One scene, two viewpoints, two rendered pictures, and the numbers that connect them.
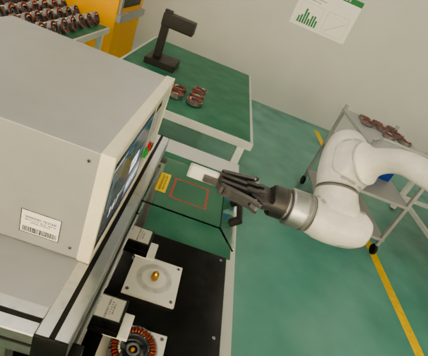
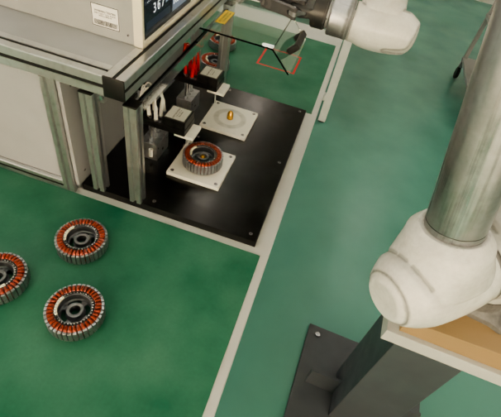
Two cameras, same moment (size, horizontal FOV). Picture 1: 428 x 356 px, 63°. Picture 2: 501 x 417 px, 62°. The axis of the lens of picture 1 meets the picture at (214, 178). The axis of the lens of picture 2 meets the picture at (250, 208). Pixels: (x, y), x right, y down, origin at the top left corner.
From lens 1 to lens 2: 48 cm
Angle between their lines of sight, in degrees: 21
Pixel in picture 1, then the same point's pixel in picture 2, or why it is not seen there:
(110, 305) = (178, 112)
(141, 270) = (218, 112)
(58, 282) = (121, 55)
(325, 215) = (363, 16)
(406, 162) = not seen: outside the picture
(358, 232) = (398, 29)
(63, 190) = not seen: outside the picture
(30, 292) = (101, 58)
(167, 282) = (241, 122)
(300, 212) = (338, 15)
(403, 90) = not seen: outside the picture
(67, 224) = (121, 12)
